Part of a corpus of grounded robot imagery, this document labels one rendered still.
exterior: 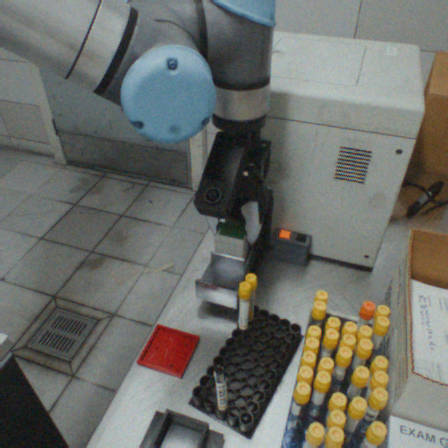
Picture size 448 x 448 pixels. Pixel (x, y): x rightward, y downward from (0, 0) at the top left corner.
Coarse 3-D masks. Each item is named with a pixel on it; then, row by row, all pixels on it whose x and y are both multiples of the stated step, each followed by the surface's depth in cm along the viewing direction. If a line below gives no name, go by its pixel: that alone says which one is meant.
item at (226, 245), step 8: (216, 240) 63; (224, 240) 63; (232, 240) 62; (240, 240) 62; (216, 248) 65; (224, 248) 64; (232, 248) 63; (240, 248) 63; (248, 248) 67; (240, 256) 64
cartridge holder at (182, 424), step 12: (156, 420) 50; (168, 420) 50; (180, 420) 49; (192, 420) 48; (156, 432) 47; (168, 432) 49; (180, 432) 49; (192, 432) 49; (204, 432) 47; (216, 432) 49; (144, 444) 48; (156, 444) 47; (168, 444) 48; (180, 444) 48; (192, 444) 48; (204, 444) 48; (216, 444) 48
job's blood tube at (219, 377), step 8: (216, 368) 46; (224, 368) 46; (216, 376) 46; (224, 376) 46; (216, 384) 47; (224, 384) 47; (216, 392) 48; (224, 392) 48; (216, 400) 50; (224, 400) 49; (224, 408) 50
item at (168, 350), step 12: (156, 336) 61; (168, 336) 61; (180, 336) 61; (192, 336) 60; (144, 348) 59; (156, 348) 59; (168, 348) 59; (180, 348) 59; (192, 348) 59; (144, 360) 58; (156, 360) 58; (168, 360) 58; (180, 360) 58; (168, 372) 56; (180, 372) 56
